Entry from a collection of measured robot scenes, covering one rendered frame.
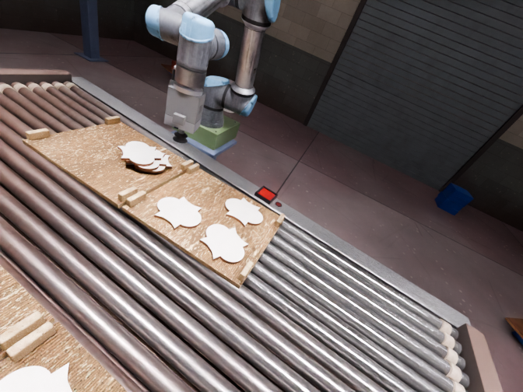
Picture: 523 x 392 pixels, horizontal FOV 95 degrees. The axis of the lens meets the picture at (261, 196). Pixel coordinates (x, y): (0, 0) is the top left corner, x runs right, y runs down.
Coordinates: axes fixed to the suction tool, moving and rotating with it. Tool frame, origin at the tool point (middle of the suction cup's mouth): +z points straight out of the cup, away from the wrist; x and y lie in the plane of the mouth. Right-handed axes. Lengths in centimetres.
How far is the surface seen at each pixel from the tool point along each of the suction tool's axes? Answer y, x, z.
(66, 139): -39.9, 6.1, 18.4
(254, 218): 30.1, -3.8, 17.3
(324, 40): 92, 469, -40
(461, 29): 274, 410, -123
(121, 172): -16.8, -1.3, 18.4
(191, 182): 4.6, 5.6, 18.4
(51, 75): -77, 49, 17
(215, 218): 17.7, -8.5, 18.4
